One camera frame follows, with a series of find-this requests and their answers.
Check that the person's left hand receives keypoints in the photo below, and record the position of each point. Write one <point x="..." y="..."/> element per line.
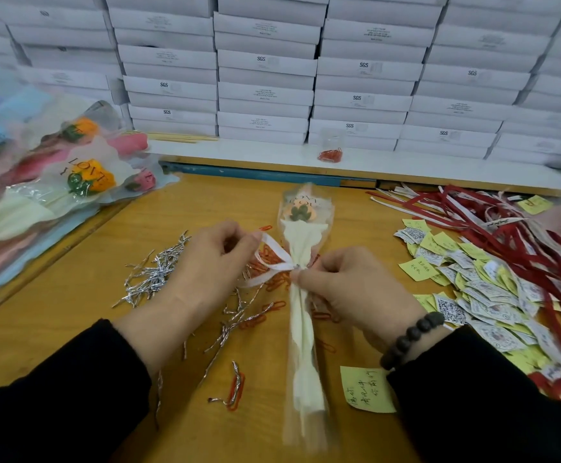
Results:
<point x="198" y="284"/>

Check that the person's right hand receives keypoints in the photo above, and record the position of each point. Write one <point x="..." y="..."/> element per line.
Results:
<point x="358" y="294"/>

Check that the peach rose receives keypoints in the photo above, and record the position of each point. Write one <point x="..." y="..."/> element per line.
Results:
<point x="305" y="236"/>

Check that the single white ribbon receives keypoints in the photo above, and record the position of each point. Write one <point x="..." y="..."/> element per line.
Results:
<point x="273" y="255"/>

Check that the pile of yellow white tags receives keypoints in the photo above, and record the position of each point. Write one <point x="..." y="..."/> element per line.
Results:
<point x="464" y="284"/>

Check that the pile of red ribbons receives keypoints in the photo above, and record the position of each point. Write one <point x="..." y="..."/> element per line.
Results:
<point x="522" y="236"/>

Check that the pile of flowers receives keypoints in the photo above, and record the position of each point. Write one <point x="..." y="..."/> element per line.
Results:
<point x="30" y="197"/>

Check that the person's right forearm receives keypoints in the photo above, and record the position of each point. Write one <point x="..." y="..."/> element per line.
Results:
<point x="493" y="400"/>

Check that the person's left forearm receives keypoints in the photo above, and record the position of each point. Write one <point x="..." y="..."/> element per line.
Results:
<point x="58" y="400"/>

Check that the pile of silver twist ties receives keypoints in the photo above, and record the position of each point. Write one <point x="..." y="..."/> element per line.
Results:
<point x="155" y="270"/>

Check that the pile of orange paper clips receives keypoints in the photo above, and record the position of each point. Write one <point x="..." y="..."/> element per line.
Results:
<point x="261" y="255"/>

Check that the small bag of red clips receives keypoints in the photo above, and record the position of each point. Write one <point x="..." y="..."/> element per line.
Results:
<point x="330" y="155"/>

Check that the wooden sticks bundle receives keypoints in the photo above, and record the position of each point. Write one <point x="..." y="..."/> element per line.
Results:
<point x="182" y="137"/>

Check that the long white board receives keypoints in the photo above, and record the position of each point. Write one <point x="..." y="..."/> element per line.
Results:
<point x="435" y="166"/>

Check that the wall of stacked white boxes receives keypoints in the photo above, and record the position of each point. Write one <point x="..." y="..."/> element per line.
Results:
<point x="261" y="67"/>

